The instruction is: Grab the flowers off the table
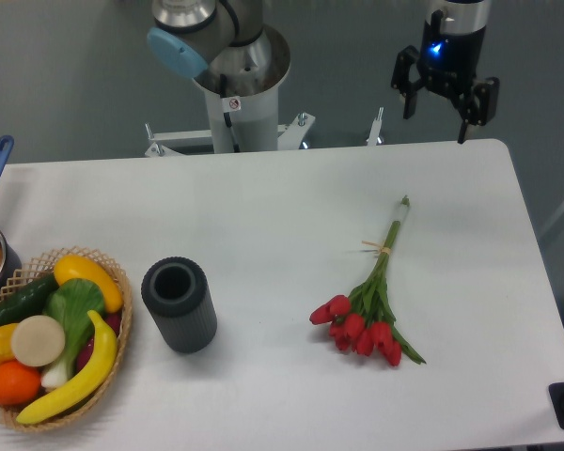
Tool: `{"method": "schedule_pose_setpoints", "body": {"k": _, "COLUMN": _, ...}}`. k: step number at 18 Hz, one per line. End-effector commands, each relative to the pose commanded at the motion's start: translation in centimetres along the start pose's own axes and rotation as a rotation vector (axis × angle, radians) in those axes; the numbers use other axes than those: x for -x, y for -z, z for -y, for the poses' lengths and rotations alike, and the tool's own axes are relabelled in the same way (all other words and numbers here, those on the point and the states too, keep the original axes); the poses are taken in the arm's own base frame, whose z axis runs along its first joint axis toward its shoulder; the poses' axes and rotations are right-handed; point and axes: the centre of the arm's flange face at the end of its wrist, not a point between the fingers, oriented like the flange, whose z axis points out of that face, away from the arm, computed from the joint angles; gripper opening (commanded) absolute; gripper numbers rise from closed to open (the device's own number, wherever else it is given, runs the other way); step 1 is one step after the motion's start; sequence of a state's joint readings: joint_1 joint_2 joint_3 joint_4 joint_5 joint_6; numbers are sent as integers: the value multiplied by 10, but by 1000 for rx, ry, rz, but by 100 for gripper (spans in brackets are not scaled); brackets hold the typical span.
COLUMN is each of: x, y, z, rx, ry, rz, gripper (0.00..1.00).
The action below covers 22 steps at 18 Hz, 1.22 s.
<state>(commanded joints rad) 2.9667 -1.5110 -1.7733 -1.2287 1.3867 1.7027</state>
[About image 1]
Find dark red vegetable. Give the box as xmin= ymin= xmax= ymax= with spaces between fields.
xmin=75 ymin=312 xmax=121 ymax=373

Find orange fruit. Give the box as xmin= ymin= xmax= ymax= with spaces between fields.
xmin=0 ymin=360 xmax=40 ymax=406

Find yellow squash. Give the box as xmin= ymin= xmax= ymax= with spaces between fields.
xmin=53 ymin=254 xmax=123 ymax=314

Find green cucumber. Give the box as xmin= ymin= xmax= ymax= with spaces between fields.
xmin=0 ymin=273 xmax=58 ymax=326

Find yellow banana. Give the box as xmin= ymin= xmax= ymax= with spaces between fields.
xmin=15 ymin=310 xmax=118 ymax=426

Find beige round disc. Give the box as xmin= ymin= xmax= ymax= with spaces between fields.
xmin=10 ymin=315 xmax=65 ymax=367

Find dark grey ribbed vase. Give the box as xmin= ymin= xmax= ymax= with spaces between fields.
xmin=141 ymin=257 xmax=218 ymax=354

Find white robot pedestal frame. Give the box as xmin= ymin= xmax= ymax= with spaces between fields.
xmin=143 ymin=70 xmax=385 ymax=159

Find red tulip bouquet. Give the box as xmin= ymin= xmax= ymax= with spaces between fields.
xmin=309 ymin=195 xmax=425 ymax=366

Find woven wicker basket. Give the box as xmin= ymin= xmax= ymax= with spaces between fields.
xmin=0 ymin=246 xmax=133 ymax=433

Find green bok choy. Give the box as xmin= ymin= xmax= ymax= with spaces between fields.
xmin=41 ymin=278 xmax=105 ymax=391

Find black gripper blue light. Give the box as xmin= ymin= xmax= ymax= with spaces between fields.
xmin=391 ymin=9 xmax=500 ymax=144

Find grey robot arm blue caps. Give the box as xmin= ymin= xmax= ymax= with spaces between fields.
xmin=147 ymin=1 xmax=500 ymax=153

